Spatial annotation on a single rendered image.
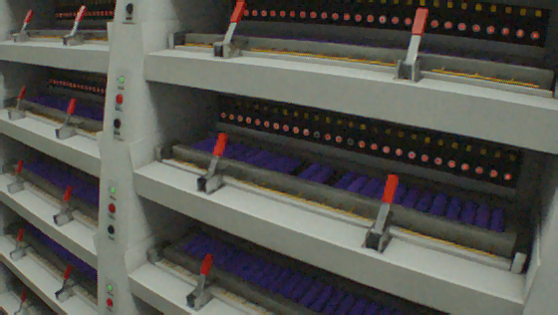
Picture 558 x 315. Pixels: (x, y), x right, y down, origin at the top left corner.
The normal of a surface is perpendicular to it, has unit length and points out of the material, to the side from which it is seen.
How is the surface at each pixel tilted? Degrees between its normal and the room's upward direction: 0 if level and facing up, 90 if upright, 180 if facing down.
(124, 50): 90
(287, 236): 105
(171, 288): 15
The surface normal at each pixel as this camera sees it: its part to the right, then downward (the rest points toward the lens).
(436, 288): -0.54, 0.32
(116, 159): -0.51, 0.07
